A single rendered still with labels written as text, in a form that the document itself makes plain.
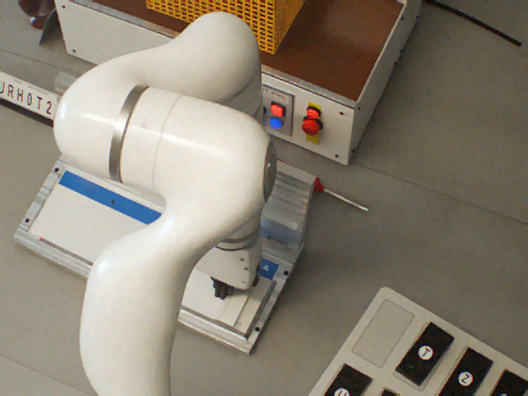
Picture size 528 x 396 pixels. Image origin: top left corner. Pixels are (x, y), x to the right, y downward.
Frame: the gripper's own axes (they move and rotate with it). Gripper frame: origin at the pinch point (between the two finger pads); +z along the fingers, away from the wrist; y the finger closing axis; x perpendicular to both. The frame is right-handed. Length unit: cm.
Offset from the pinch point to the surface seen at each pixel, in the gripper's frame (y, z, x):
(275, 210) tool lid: 2.9, -7.9, 11.1
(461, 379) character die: 40.6, 2.1, 2.1
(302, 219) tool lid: 7.6, -10.1, 10.0
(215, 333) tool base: 1.9, 3.8, -6.4
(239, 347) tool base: 6.3, 3.9, -6.9
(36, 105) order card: -45.1, -1.5, 16.3
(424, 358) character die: 33.6, 1.9, 3.0
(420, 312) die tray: 29.8, 1.6, 10.5
